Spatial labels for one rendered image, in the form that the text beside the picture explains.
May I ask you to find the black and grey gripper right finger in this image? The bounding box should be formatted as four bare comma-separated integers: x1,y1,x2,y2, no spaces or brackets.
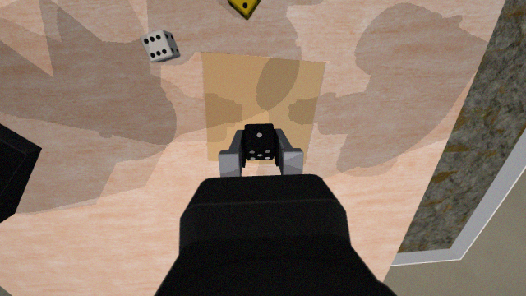
274,128,304,175

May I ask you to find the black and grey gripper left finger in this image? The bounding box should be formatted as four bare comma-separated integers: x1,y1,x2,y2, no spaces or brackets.
218,130,247,177

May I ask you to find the tan translucent mat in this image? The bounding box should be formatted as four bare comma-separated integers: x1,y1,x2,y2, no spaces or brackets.
202,52,325,166

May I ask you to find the white die with black pips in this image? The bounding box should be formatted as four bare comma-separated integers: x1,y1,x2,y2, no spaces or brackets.
140,30,181,62

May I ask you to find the yellow die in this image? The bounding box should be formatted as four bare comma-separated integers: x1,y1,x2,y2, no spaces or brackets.
227,0,261,20

